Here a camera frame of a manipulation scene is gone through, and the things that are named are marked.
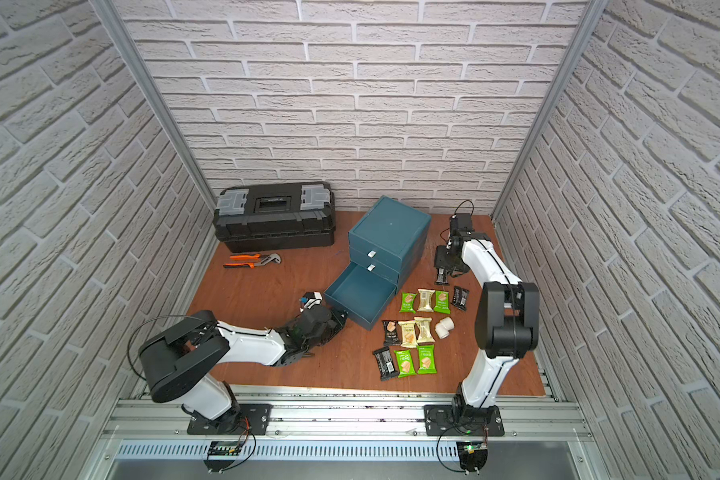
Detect green cookie packet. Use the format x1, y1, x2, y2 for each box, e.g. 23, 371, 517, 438
394, 350, 417, 378
433, 291, 451, 315
417, 344, 437, 375
399, 292, 417, 313

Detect black cookie packet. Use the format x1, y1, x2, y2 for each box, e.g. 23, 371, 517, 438
372, 346, 400, 381
451, 286, 469, 311
382, 320, 402, 346

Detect yellow cookie packet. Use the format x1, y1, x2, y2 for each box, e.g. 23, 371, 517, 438
414, 317, 435, 344
398, 320, 418, 348
417, 289, 435, 312

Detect teal drawer cabinet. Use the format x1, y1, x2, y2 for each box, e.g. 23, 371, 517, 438
348, 196, 431, 290

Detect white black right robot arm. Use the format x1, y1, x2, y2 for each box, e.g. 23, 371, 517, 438
434, 210, 540, 425

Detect white pipe elbow fitting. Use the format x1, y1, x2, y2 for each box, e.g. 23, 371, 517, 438
435, 317, 455, 339

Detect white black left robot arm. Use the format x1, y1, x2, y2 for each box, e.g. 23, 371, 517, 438
138, 303, 347, 421

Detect black plastic toolbox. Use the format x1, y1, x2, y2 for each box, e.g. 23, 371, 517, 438
212, 182, 336, 253

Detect left controller board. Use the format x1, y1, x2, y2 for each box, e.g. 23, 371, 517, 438
204, 441, 244, 473

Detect controller board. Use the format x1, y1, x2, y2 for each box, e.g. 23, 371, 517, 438
456, 442, 488, 474
204, 441, 244, 473

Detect right controller board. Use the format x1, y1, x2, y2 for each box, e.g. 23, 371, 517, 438
456, 442, 488, 474

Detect right aluminium corner profile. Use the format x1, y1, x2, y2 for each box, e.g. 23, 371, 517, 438
490, 0, 609, 221

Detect aluminium corner profile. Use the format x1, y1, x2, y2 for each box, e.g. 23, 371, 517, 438
91, 0, 216, 210
490, 0, 609, 221

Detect left aluminium corner profile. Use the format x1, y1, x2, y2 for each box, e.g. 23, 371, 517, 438
91, 0, 216, 210

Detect orange handled groove pliers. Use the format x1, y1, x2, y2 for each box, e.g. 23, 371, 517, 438
223, 253, 282, 269

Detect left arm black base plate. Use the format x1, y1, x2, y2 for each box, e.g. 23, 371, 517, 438
187, 403, 273, 436

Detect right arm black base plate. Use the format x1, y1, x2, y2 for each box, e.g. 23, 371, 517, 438
423, 405, 505, 437

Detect aluminium front rail frame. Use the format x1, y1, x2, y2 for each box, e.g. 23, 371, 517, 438
82, 386, 606, 479

